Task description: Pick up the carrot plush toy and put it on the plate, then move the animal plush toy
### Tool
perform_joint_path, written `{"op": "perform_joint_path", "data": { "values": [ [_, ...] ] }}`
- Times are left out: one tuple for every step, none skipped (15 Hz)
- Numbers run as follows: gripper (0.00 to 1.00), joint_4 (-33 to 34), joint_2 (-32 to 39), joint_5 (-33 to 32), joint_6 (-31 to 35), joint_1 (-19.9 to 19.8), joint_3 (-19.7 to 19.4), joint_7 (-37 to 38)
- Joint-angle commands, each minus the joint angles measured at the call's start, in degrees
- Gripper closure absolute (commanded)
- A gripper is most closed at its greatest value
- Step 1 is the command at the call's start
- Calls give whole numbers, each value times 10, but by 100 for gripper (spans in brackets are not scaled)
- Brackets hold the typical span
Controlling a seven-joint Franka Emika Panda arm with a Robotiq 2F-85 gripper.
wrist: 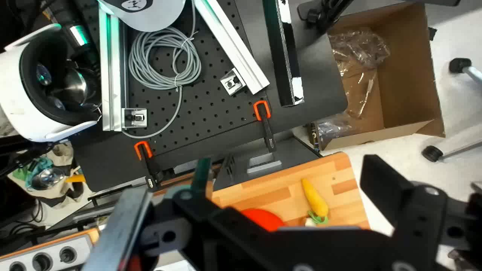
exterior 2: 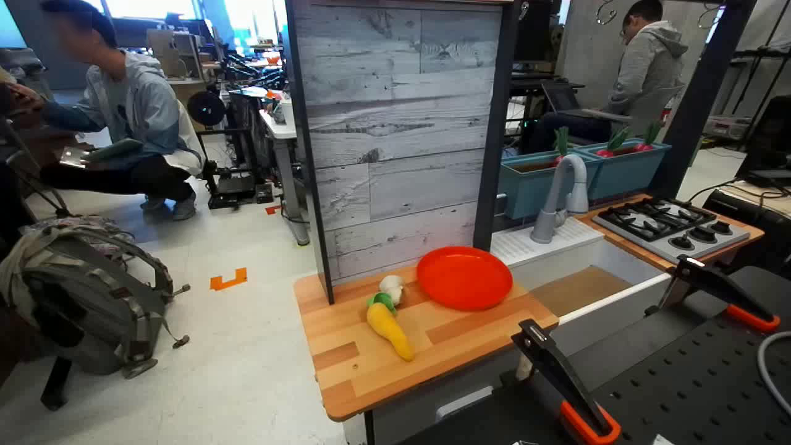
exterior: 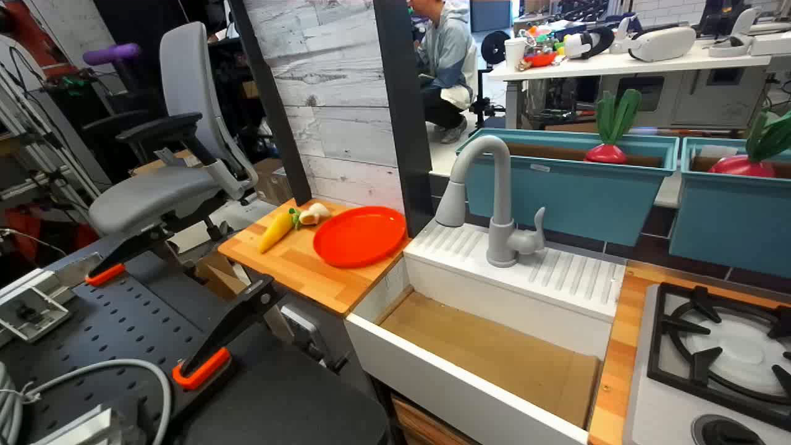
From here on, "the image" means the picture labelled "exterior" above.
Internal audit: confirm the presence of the white animal plush toy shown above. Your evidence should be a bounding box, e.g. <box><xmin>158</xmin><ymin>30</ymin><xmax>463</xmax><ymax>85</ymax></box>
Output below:
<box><xmin>294</xmin><ymin>200</ymin><xmax>334</xmax><ymax>230</ymax></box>

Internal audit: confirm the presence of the orange carrot plush toy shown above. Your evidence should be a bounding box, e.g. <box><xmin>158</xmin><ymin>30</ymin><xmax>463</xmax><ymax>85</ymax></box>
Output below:
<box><xmin>258</xmin><ymin>206</ymin><xmax>301</xmax><ymax>258</ymax></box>

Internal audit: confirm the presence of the red round plate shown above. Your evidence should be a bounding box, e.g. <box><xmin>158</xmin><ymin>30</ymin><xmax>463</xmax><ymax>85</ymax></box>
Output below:
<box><xmin>311</xmin><ymin>206</ymin><xmax>410</xmax><ymax>271</ymax></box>

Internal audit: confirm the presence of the grey toy faucet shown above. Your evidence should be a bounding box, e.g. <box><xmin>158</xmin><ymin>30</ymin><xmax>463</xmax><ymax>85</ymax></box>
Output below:
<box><xmin>432</xmin><ymin>134</ymin><xmax>548</xmax><ymax>269</ymax></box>

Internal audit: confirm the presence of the white toy sink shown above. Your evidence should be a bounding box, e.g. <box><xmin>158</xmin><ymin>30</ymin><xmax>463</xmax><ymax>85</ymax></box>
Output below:
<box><xmin>343</xmin><ymin>219</ymin><xmax>627</xmax><ymax>445</ymax></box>

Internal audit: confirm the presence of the red radish plush toy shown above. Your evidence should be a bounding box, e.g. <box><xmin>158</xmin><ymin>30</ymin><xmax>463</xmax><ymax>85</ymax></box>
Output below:
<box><xmin>710</xmin><ymin>108</ymin><xmax>791</xmax><ymax>180</ymax></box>
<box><xmin>584</xmin><ymin>87</ymin><xmax>645</xmax><ymax>165</ymax></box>

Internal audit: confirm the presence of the toy gas stove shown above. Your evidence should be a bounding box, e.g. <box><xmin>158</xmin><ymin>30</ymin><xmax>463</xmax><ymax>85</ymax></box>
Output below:
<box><xmin>622</xmin><ymin>282</ymin><xmax>791</xmax><ymax>445</ymax></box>

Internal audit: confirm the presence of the grey wood-print backdrop panel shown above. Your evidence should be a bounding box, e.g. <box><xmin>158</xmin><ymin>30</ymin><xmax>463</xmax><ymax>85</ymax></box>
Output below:
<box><xmin>243</xmin><ymin>0</ymin><xmax>405</xmax><ymax>216</ymax></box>

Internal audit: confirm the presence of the teal planter box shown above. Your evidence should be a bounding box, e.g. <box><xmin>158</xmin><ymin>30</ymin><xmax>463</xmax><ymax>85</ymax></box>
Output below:
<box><xmin>455</xmin><ymin>125</ymin><xmax>682</xmax><ymax>250</ymax></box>
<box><xmin>667</xmin><ymin>134</ymin><xmax>791</xmax><ymax>282</ymax></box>

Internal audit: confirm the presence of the black round device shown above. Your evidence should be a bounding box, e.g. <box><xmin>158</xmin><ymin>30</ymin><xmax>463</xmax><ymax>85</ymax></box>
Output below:
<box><xmin>479</xmin><ymin>30</ymin><xmax>512</xmax><ymax>69</ymax></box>

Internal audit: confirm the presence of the white cup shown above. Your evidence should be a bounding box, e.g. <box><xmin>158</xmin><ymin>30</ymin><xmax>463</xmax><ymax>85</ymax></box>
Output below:
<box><xmin>505</xmin><ymin>38</ymin><xmax>530</xmax><ymax>73</ymax></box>

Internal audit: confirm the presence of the grey office chair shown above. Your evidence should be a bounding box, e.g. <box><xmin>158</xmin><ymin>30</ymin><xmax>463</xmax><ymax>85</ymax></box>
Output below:
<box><xmin>82</xmin><ymin>20</ymin><xmax>261</xmax><ymax>242</ymax></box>

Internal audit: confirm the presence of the white desk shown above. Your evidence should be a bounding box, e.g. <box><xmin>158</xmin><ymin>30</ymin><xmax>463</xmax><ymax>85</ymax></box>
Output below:
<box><xmin>489</xmin><ymin>39</ymin><xmax>791</xmax><ymax>130</ymax></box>

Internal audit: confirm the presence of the black perforated board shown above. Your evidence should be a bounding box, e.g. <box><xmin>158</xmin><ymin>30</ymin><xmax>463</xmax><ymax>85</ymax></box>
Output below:
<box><xmin>0</xmin><ymin>250</ymin><xmax>391</xmax><ymax>445</ymax></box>

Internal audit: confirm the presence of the white headset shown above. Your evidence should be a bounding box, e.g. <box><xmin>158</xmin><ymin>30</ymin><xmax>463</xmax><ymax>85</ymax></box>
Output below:
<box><xmin>626</xmin><ymin>23</ymin><xmax>700</xmax><ymax>65</ymax></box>

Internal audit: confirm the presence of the purple roller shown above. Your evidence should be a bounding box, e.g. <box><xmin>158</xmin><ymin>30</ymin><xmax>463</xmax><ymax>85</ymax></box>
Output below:
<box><xmin>82</xmin><ymin>43</ymin><xmax>143</xmax><ymax>69</ymax></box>

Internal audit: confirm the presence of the black vertical post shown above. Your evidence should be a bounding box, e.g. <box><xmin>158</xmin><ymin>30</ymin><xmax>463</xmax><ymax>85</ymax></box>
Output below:
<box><xmin>371</xmin><ymin>0</ymin><xmax>437</xmax><ymax>239</ymax></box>

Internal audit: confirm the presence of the black backdrop frame bar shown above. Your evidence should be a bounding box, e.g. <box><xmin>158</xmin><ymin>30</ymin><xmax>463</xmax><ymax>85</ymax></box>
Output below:
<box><xmin>224</xmin><ymin>0</ymin><xmax>313</xmax><ymax>207</ymax></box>

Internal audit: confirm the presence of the black clamp orange handle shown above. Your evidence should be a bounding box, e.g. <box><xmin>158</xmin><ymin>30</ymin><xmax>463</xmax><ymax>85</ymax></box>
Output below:
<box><xmin>82</xmin><ymin>224</ymin><xmax>167</xmax><ymax>289</ymax></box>
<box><xmin>171</xmin><ymin>277</ymin><xmax>279</xmax><ymax>394</ymax></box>

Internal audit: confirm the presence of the grey cable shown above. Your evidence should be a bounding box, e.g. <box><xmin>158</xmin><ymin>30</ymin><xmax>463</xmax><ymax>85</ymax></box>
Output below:
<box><xmin>0</xmin><ymin>355</ymin><xmax>176</xmax><ymax>445</ymax></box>

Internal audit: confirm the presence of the metal bracket plate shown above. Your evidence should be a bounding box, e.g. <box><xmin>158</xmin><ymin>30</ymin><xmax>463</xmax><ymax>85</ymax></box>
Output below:
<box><xmin>0</xmin><ymin>285</ymin><xmax>75</xmax><ymax>345</ymax></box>

